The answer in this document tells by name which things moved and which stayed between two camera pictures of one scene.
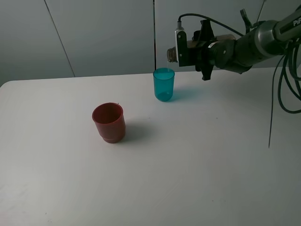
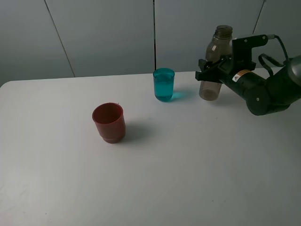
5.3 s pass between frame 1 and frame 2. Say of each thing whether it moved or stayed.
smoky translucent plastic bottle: moved
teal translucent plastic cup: stayed
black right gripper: moved
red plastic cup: stayed
